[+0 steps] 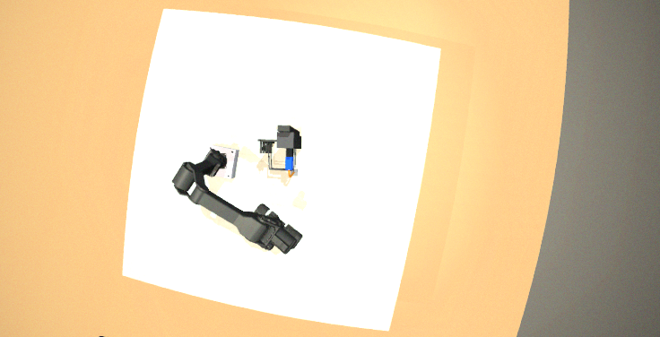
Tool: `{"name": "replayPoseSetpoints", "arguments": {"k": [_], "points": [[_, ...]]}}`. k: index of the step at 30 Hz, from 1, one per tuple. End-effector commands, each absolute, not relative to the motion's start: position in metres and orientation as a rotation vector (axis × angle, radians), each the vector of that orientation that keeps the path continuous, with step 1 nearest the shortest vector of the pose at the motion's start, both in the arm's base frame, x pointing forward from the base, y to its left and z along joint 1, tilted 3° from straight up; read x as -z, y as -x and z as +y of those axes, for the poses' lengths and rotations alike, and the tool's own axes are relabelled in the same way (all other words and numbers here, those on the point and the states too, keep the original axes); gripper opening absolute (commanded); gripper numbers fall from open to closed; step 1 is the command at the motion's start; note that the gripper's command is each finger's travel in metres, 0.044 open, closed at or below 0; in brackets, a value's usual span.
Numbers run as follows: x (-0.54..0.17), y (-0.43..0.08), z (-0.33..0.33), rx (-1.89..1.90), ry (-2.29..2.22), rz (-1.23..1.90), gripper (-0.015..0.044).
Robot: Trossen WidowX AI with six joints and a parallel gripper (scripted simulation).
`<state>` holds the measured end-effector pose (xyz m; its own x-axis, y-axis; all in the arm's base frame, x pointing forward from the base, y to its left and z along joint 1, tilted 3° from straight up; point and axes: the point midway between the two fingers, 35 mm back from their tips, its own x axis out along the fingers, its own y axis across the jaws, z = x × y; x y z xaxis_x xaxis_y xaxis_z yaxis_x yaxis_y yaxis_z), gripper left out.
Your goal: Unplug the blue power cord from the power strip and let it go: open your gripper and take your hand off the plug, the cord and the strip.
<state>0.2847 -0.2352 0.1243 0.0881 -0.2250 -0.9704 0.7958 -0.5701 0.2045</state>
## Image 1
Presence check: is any blue plug with orange cord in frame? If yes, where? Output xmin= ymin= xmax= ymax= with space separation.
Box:
xmin=285 ymin=148 xmax=294 ymax=177

